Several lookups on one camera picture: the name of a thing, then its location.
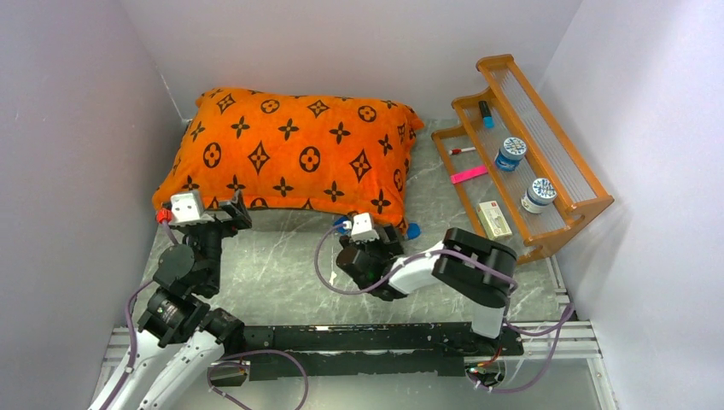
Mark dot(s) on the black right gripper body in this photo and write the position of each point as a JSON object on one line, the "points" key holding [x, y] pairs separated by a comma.
{"points": [[376, 248]]}

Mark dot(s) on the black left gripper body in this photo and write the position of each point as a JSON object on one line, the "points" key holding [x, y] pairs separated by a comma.
{"points": [[220, 227]]}

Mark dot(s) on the orange patterned pillowcase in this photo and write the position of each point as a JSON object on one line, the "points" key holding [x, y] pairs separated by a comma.
{"points": [[338, 155]]}

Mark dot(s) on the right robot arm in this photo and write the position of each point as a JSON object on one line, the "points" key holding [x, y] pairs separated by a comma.
{"points": [[477, 268]]}

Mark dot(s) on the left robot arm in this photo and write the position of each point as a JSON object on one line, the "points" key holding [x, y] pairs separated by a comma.
{"points": [[178, 335]]}

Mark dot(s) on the blue grey eraser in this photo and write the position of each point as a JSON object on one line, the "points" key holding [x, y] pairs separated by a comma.
{"points": [[413, 231]]}

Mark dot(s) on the pink flat strip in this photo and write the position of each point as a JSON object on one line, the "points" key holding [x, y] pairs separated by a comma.
{"points": [[474, 172]]}

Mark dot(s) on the small cardboard box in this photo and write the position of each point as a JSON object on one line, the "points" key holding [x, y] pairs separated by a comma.
{"points": [[493, 220]]}

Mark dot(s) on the red white marker pen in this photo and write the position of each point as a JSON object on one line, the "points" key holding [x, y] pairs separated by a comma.
{"points": [[461, 150]]}

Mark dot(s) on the wooden tiered shelf rack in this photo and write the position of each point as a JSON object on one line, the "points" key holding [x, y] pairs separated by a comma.
{"points": [[518, 111]]}

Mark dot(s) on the blue jar near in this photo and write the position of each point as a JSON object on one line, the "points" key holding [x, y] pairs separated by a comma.
{"points": [[511, 152]]}

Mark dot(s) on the blue jar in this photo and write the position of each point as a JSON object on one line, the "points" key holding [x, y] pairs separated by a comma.
{"points": [[538, 196], [511, 152]]}

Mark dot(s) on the blue black highlighter marker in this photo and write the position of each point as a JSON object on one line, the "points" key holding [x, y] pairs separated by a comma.
{"points": [[486, 114]]}

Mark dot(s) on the blue jar far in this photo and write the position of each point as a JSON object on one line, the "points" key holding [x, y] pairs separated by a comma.
{"points": [[538, 196]]}

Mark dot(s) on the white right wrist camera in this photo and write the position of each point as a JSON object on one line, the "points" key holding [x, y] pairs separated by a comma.
{"points": [[363, 229]]}

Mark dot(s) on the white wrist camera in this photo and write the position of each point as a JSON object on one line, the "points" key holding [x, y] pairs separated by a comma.
{"points": [[186, 207], [363, 229]]}

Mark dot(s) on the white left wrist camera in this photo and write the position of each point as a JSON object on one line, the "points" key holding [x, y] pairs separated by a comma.
{"points": [[186, 207]]}

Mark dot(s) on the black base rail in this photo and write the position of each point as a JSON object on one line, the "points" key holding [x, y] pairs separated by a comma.
{"points": [[446, 349]]}

